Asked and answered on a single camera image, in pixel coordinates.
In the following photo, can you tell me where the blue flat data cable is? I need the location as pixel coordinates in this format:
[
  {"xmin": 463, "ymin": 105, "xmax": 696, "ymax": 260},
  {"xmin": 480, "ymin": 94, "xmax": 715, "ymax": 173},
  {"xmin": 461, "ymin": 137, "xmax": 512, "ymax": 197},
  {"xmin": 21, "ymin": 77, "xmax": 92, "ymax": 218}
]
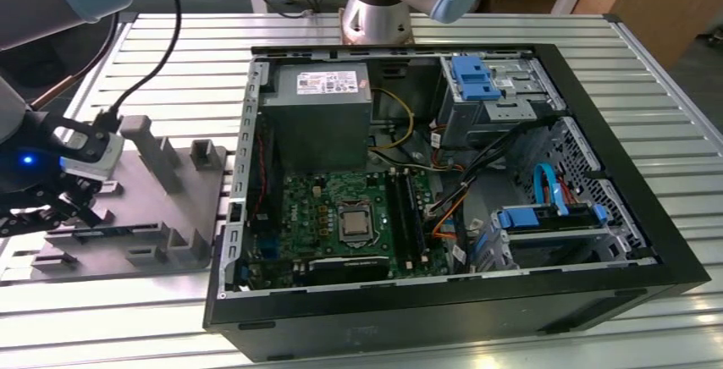
[{"xmin": 532, "ymin": 162, "xmax": 572, "ymax": 218}]

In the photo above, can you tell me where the green motherboard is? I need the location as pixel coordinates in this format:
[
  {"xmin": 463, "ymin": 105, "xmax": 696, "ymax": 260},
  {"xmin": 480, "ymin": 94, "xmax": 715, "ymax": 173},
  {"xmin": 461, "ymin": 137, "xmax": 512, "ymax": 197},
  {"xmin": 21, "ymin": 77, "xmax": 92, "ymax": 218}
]
[{"xmin": 247, "ymin": 168, "xmax": 453, "ymax": 289}]

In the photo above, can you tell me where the black power cable bundle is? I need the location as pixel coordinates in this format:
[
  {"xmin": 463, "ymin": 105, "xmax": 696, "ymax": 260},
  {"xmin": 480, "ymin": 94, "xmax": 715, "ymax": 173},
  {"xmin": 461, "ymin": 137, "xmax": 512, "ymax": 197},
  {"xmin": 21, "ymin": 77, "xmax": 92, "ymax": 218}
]
[{"xmin": 425, "ymin": 114, "xmax": 560, "ymax": 218}]

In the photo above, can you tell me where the black RAM slot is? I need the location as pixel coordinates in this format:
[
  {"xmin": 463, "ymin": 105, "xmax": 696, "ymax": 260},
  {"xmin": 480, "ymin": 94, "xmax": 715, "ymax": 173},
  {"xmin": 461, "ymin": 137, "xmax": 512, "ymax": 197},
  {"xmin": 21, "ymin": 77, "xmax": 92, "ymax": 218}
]
[{"xmin": 388, "ymin": 168, "xmax": 413, "ymax": 271}]

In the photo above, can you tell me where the thick black camera cable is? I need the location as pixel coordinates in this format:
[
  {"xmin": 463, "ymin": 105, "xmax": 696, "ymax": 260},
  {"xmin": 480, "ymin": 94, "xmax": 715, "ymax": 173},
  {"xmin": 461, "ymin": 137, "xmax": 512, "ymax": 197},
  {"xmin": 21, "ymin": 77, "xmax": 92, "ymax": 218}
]
[{"xmin": 92, "ymin": 0, "xmax": 185, "ymax": 133}]

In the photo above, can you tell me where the grey plastic parts rack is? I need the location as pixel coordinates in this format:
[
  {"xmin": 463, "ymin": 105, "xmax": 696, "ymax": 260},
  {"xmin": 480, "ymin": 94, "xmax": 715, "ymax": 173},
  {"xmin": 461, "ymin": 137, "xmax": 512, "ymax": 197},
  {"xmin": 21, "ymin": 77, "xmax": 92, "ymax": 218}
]
[{"xmin": 0, "ymin": 114, "xmax": 233, "ymax": 286}]

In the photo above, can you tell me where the yellow wire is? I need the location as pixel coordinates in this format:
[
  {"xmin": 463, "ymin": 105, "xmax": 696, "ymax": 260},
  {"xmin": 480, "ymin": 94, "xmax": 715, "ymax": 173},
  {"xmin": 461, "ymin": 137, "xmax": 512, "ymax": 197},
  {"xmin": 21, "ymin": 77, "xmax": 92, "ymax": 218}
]
[{"xmin": 369, "ymin": 87, "xmax": 416, "ymax": 151}]

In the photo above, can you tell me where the grey metal optical drive cage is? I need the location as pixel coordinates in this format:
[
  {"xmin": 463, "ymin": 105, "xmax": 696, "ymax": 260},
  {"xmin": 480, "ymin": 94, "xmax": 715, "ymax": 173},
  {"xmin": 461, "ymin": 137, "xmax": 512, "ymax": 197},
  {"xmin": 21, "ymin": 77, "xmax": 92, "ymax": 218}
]
[{"xmin": 439, "ymin": 53, "xmax": 565, "ymax": 148}]

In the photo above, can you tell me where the black graphics card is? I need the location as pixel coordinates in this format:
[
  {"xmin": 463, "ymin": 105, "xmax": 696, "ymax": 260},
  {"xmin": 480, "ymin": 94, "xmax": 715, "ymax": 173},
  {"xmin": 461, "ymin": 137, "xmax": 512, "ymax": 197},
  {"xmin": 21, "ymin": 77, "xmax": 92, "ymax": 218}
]
[{"xmin": 307, "ymin": 255, "xmax": 392, "ymax": 289}]

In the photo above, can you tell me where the black open PC case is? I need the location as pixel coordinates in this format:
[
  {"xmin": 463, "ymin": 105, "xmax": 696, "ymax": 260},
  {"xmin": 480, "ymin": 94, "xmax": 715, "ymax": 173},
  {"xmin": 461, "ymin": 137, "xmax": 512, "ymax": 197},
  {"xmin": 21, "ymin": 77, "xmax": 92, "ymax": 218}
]
[{"xmin": 201, "ymin": 41, "xmax": 712, "ymax": 364}]

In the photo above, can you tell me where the silver CPU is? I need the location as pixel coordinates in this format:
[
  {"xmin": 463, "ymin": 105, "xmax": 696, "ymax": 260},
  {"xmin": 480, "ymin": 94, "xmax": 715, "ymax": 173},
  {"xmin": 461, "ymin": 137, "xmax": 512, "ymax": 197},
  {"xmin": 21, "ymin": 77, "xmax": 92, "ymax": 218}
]
[{"xmin": 337, "ymin": 210, "xmax": 372, "ymax": 237}]

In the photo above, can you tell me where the blue plastic drive carrier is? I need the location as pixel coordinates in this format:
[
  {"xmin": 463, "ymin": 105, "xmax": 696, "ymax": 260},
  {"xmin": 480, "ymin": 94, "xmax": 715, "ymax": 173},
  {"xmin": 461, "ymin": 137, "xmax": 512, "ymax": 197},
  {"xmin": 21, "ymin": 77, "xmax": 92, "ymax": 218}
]
[{"xmin": 451, "ymin": 56, "xmax": 505, "ymax": 102}]

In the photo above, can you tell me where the hard disk in blue carrier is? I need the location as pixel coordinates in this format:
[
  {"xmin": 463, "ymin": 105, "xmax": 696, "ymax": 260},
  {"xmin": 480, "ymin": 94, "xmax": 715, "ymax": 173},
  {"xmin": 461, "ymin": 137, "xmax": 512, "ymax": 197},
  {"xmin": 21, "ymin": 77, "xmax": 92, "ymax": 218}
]
[{"xmin": 493, "ymin": 203, "xmax": 609, "ymax": 233}]

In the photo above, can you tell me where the orange wire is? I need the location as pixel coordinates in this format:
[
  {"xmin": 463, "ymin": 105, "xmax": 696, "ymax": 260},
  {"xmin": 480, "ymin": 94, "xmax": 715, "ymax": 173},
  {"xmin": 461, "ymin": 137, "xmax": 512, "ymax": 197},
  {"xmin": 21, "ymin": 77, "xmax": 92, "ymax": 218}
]
[{"xmin": 431, "ymin": 193, "xmax": 471, "ymax": 241}]

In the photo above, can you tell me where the grey power supply unit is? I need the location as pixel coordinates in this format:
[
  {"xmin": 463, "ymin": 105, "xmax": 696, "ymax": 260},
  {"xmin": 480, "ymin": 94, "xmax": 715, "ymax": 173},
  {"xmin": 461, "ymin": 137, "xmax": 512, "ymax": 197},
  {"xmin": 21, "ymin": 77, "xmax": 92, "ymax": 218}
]
[{"xmin": 260, "ymin": 60, "xmax": 375, "ymax": 173}]

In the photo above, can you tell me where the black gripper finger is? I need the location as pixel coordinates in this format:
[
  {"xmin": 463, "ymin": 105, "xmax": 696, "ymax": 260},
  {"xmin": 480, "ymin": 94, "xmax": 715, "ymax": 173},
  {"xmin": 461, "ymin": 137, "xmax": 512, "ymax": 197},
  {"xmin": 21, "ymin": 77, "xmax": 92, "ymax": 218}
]
[
  {"xmin": 0, "ymin": 199, "xmax": 77, "ymax": 240},
  {"xmin": 54, "ymin": 176, "xmax": 102, "ymax": 229}
]

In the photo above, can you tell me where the CPU socket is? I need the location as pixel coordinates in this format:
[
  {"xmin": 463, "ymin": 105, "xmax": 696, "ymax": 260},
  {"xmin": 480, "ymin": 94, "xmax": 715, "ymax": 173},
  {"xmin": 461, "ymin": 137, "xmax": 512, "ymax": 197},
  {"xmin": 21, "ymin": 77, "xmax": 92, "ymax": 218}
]
[{"xmin": 333, "ymin": 201, "xmax": 380, "ymax": 250}]

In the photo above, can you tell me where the black office chair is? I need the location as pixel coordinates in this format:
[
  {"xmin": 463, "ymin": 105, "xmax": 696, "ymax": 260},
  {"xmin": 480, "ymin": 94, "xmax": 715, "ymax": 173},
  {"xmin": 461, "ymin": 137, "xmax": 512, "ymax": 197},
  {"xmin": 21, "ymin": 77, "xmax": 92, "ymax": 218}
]
[{"xmin": 0, "ymin": 41, "xmax": 77, "ymax": 91}]

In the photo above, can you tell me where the grey metal disk bay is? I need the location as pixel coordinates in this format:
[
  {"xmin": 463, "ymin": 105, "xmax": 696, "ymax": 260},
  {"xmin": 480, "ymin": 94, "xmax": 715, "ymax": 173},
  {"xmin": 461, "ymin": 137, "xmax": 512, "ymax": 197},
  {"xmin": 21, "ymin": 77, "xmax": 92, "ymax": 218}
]
[{"xmin": 471, "ymin": 207, "xmax": 645, "ymax": 272}]

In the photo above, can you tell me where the brown wooden cabinet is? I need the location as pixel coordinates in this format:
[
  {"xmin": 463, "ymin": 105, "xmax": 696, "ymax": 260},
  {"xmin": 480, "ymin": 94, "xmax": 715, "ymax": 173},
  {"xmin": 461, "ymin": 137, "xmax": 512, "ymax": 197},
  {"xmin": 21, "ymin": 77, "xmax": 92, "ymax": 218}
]
[{"xmin": 579, "ymin": 0, "xmax": 723, "ymax": 72}]

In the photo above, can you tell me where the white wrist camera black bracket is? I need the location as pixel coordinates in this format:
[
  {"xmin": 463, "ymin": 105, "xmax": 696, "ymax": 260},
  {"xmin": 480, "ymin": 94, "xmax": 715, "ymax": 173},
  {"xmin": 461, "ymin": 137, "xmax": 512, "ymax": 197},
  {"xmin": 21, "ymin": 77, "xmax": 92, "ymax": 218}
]
[{"xmin": 58, "ymin": 127, "xmax": 126, "ymax": 182}]

